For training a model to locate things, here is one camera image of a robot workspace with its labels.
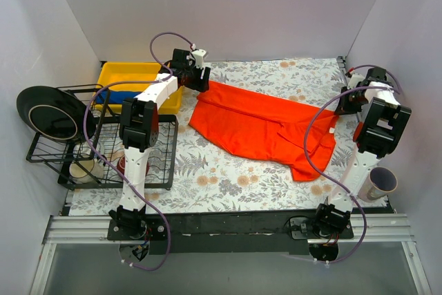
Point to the orange t shirt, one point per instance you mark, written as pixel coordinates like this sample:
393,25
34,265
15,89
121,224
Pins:
261,127

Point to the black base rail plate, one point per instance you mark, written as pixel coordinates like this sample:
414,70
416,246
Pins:
256,231

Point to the aluminium frame rail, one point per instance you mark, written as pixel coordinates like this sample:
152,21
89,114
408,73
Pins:
390,227

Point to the yellow plastic bin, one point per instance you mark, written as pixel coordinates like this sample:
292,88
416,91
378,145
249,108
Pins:
135,71

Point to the blue rolled t shirt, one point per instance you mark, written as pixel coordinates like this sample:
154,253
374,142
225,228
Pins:
114,97

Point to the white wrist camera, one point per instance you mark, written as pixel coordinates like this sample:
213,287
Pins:
355,80
197,56

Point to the floral table mat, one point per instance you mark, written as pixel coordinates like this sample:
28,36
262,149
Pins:
208,179

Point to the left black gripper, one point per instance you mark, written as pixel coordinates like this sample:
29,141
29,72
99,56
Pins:
199,79

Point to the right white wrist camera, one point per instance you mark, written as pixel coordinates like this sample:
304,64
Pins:
355,80

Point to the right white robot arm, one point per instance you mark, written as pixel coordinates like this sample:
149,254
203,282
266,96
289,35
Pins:
376,136

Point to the purple ceramic mug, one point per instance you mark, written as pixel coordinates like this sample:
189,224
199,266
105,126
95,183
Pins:
379,183

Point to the black wire dish rack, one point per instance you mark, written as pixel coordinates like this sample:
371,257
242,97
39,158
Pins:
59,155

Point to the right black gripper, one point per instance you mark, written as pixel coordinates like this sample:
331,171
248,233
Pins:
345,105

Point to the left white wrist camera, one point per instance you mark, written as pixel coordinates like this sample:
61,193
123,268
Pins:
197,56

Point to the cream cup in rack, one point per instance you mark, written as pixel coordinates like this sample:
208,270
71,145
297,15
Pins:
85,167

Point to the red bowl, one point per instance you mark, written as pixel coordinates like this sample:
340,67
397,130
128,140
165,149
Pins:
121,165

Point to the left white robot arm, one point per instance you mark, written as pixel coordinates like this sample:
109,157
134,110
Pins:
139,129

